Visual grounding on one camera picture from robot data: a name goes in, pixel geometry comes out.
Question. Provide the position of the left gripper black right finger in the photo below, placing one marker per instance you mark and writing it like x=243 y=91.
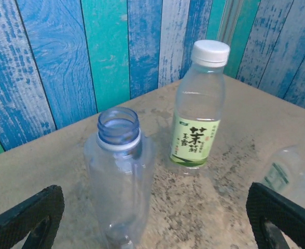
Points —
x=284 y=223

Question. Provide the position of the blue tinted plastic bottle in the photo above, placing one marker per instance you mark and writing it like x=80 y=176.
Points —
x=118 y=181

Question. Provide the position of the wide white bottle cap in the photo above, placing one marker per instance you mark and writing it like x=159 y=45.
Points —
x=210 y=52

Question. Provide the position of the clear bottle lime green label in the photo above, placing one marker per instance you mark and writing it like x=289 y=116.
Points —
x=197 y=103

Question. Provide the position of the aluminium frame post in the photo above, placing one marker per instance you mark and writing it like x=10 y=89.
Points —
x=229 y=26

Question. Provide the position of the clear bottle small dark label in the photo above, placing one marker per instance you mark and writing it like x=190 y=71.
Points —
x=292 y=166

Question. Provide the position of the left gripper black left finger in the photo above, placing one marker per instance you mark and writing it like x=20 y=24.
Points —
x=25 y=223

